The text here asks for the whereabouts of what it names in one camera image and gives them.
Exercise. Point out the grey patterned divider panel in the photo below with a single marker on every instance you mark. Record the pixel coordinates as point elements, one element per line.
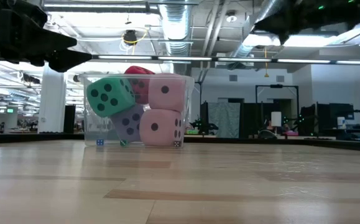
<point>224,119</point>

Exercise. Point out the white lamp shade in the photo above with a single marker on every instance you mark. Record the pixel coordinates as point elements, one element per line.
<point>276,119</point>

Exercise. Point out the small green die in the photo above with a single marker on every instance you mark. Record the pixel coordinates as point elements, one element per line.
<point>123,142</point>

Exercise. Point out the black aluminium table frame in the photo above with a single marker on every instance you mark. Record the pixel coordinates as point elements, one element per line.
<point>27,137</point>

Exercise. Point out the teal foam die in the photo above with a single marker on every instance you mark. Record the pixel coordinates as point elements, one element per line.
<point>117,90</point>

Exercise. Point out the small grey die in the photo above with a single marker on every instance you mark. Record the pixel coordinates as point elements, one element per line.
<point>177,143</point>

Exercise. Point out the red foam die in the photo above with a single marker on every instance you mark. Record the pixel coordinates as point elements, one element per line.
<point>139,71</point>

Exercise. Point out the small blue die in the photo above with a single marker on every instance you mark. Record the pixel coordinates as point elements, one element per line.
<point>100,142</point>

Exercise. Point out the black tall panel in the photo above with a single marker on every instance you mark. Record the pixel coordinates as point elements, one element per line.
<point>69,119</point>

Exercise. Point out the purple foam die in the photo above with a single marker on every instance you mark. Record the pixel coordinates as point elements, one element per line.
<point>130,137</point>

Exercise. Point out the yellow hanging cone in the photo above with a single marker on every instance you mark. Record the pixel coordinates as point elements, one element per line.
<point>266,74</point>

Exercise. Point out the black office monitor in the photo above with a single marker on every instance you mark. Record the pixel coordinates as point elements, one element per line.
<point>332,115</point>

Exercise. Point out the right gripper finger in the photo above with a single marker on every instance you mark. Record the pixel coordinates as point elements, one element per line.
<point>279,28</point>
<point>279,17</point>

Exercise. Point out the clear plastic container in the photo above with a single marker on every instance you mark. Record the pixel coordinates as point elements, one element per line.
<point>89,130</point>

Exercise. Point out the black ceiling-mounted device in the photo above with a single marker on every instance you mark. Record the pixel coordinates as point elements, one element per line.
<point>130,37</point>

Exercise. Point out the pink foam die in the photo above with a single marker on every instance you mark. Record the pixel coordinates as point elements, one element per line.
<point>161,137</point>
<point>170,102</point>

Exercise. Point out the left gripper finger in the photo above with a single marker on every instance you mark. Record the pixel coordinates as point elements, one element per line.
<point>71,59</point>
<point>58,40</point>

